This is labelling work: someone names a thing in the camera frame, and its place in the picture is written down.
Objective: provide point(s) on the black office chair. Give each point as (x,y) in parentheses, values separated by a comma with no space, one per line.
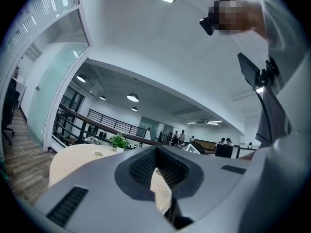
(9,101)

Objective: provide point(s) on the frosted glass door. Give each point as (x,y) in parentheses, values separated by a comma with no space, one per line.
(53,81)

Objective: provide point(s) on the person's grey shirt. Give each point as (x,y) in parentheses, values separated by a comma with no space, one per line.
(281,21)

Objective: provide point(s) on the black metal railing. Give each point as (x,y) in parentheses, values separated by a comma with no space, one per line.
(116,119)

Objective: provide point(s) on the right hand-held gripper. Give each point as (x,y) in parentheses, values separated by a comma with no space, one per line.
(198,149)

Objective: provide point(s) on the black clamp mount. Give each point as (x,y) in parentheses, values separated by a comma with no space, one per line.
(267,73)

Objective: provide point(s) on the black pendant lamp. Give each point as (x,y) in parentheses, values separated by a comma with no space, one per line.
(102,97)
(133,97)
(81,78)
(134,109)

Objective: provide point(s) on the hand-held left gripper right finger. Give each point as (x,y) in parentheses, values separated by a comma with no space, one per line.
(192,178)

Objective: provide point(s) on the wooden-topped black railing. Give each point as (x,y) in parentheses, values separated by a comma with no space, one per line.
(83,127)

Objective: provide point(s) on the potted green plant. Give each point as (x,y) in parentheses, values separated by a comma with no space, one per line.
(119,142)

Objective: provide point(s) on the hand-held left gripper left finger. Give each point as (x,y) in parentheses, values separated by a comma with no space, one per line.
(124,176)

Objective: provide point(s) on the black chest-mounted device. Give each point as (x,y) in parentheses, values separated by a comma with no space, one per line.
(247,69)

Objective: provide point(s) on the frosted glass partition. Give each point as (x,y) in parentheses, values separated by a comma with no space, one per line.
(148,127)

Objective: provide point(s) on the person's head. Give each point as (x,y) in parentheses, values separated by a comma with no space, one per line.
(245,16)

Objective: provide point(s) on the white window blinds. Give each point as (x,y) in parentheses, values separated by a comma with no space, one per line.
(36,8)

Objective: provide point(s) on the black head camera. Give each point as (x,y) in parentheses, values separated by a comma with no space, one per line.
(207,26)

